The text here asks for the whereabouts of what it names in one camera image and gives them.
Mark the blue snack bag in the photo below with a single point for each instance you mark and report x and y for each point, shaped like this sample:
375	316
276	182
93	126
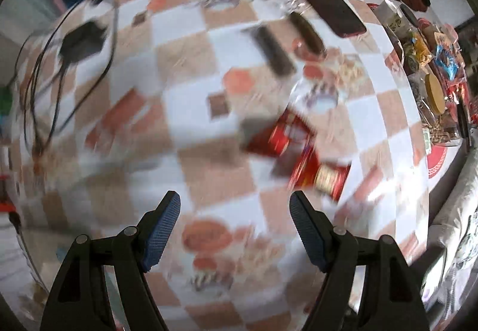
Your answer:
447	62

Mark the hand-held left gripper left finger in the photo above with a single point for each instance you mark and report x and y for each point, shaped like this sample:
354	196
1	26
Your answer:
160	234

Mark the dark brown snack bar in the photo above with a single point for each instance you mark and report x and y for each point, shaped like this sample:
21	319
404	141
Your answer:
272	50
308	34

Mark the red packet with yellow label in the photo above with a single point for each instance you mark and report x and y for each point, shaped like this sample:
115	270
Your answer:
321	174

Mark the white sofa cover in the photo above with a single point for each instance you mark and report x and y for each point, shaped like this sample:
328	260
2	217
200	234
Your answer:
459	226

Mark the black smartphone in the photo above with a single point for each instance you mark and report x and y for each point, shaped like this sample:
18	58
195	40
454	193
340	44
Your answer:
323	2

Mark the checkered printed tablecloth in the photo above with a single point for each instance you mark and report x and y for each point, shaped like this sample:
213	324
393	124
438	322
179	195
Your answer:
186	73

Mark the red snack packet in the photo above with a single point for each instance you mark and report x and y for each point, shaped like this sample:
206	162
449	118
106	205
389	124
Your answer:
278	136

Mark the red round mat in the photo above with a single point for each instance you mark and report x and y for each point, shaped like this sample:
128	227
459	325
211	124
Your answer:
437	161

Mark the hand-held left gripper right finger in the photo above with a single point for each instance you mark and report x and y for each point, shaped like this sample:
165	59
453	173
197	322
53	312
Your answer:
308	234

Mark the round wooden lid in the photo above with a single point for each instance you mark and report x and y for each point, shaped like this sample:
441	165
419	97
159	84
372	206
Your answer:
435	92

